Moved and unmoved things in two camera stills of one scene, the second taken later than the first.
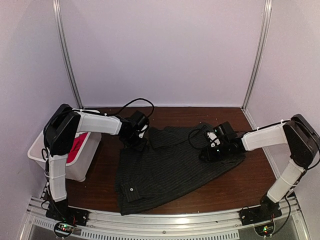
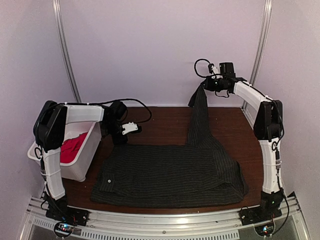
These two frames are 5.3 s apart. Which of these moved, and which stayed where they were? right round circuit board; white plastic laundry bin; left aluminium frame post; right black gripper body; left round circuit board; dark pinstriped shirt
Moved: right black gripper body; dark pinstriped shirt
Stayed: white plastic laundry bin; left aluminium frame post; right round circuit board; left round circuit board
